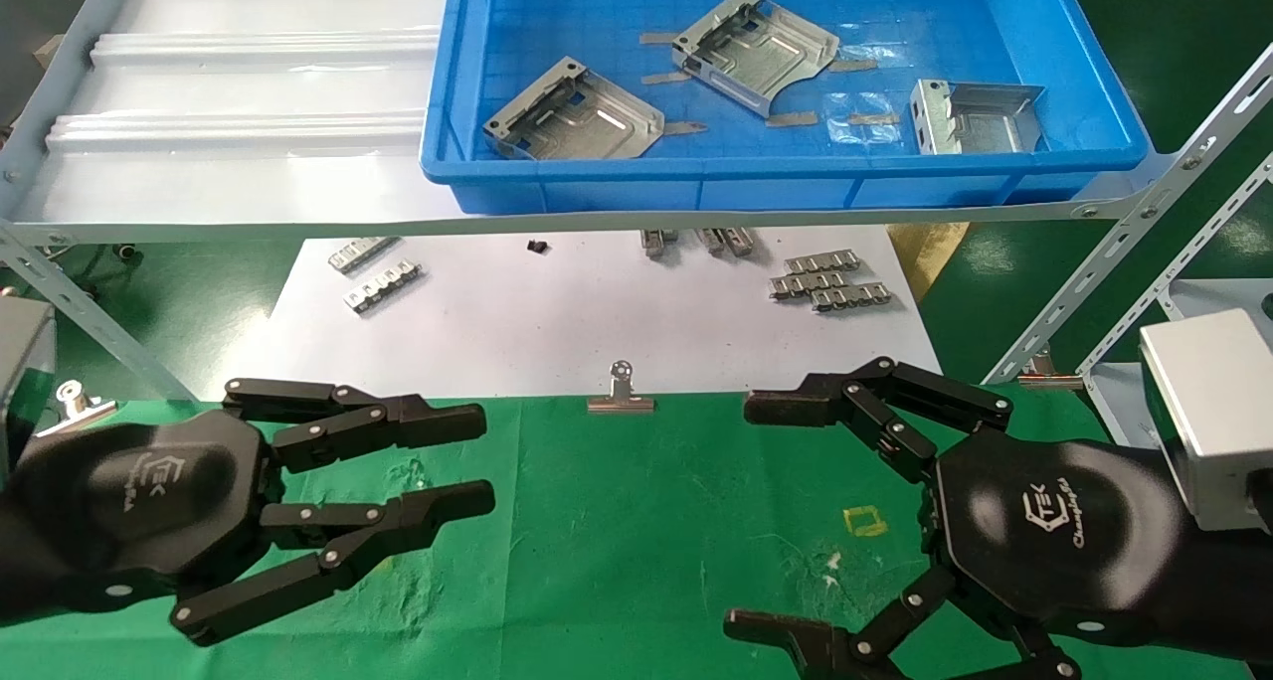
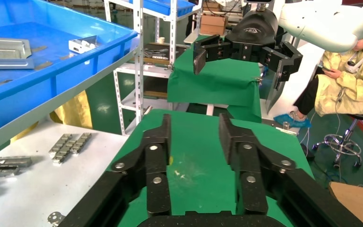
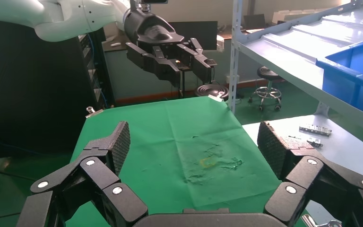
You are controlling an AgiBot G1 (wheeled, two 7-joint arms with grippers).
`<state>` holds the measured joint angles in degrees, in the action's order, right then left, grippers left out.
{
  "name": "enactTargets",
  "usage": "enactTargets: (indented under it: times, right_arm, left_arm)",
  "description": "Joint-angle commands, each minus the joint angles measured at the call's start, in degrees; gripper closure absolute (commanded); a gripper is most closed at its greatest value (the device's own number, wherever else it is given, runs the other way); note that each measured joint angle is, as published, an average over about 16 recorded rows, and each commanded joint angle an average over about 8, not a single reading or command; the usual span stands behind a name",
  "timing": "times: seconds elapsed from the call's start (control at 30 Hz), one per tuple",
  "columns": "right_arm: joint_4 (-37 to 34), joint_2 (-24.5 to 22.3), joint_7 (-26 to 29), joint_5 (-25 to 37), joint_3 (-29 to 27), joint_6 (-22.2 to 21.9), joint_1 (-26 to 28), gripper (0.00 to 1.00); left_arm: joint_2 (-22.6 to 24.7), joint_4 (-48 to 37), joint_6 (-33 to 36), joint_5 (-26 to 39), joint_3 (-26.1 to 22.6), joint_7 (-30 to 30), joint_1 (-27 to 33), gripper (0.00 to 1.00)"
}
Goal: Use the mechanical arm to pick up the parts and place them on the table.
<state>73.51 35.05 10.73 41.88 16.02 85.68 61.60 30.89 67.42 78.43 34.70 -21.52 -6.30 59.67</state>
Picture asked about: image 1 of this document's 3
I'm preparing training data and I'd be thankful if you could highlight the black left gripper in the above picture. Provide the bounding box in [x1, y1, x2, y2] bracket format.
[0, 409, 286, 627]

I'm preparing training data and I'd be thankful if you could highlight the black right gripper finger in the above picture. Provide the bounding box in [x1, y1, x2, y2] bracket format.
[743, 356, 1016, 483]

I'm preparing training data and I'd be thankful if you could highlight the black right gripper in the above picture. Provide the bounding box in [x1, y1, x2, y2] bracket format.
[724, 429, 1273, 680]

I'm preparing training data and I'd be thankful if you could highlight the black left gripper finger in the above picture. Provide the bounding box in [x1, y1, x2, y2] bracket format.
[224, 377, 489, 473]
[169, 479, 496, 647]

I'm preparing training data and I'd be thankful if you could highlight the green table cloth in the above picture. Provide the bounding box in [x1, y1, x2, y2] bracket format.
[0, 392, 1240, 680]

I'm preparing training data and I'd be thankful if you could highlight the blue plastic bin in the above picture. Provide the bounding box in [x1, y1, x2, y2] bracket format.
[420, 0, 1156, 215]

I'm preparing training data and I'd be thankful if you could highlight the white corrugated plastic board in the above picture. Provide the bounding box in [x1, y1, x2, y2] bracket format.
[18, 0, 451, 228]

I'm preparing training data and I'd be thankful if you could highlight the white metal shelving unit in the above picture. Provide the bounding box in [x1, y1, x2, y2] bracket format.
[1079, 153, 1273, 452]

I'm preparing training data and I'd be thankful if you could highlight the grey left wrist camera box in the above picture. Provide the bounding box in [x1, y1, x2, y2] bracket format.
[0, 296, 58, 472]

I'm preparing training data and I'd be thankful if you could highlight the boxy sheet metal bracket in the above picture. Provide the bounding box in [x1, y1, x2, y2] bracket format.
[911, 78, 1046, 156]

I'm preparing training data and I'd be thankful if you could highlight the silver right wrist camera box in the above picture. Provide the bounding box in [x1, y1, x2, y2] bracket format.
[1138, 307, 1273, 533]

